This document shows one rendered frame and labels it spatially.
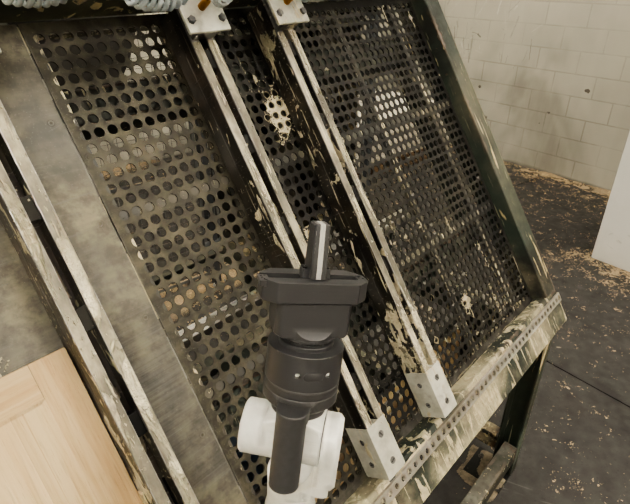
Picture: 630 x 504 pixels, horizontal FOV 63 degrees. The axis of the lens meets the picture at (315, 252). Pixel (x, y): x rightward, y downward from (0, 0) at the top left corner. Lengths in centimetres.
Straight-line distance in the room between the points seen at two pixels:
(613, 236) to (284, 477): 376
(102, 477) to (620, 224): 374
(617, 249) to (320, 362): 375
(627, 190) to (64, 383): 370
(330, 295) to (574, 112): 521
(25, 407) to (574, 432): 237
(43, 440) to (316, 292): 52
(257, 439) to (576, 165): 531
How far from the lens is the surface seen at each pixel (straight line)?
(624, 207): 410
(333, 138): 124
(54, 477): 92
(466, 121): 181
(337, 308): 56
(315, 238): 54
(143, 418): 89
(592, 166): 569
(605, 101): 555
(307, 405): 58
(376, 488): 122
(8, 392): 89
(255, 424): 63
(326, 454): 62
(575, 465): 265
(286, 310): 55
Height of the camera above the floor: 189
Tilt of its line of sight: 29 degrees down
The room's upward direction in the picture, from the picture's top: straight up
